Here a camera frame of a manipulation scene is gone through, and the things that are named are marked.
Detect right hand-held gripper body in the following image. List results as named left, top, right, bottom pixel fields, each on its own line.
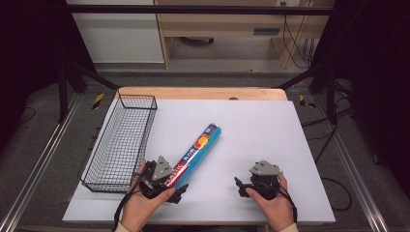
left=248, top=159, right=284, bottom=201

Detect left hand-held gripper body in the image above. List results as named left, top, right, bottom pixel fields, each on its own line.
left=138, top=156, right=177, bottom=200

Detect blue plastic wrap roll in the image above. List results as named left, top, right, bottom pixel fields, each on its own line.
left=163, top=123, right=222, bottom=189

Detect person's right hand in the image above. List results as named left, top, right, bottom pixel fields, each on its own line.
left=245, top=174, right=296, bottom=232

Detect person's left hand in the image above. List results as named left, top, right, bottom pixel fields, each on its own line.
left=120, top=160, right=177, bottom=232

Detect white table mat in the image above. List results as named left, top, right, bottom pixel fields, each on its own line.
left=62, top=98, right=337, bottom=225

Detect wooden table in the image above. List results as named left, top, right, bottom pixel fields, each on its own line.
left=114, top=85, right=289, bottom=102

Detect yellow black tape piece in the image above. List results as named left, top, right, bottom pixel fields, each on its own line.
left=92, top=92, right=105, bottom=110
left=298, top=94, right=317, bottom=109

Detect white cabinet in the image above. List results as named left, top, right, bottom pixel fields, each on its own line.
left=65, top=0, right=166, bottom=65

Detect wooden shelf unit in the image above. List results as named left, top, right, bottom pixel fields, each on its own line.
left=154, top=0, right=337, bottom=70

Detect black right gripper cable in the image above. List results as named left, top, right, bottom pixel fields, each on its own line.
left=278, top=183, right=299, bottom=224

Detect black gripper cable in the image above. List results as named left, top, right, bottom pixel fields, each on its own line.
left=111, top=172, right=145, bottom=232
left=278, top=183, right=299, bottom=224

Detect black wire basket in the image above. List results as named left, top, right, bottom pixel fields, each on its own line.
left=77, top=90, right=159, bottom=194

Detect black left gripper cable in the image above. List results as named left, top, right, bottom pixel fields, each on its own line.
left=111, top=172, right=145, bottom=232

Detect black floor cable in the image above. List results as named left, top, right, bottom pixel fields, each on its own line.
left=300, top=80, right=354, bottom=213

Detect aluminium floor rail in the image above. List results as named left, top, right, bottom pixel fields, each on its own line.
left=0, top=92, right=82, bottom=232
left=315, top=96, right=391, bottom=232

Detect black hanging cables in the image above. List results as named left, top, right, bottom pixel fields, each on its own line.
left=279, top=1, right=317, bottom=70

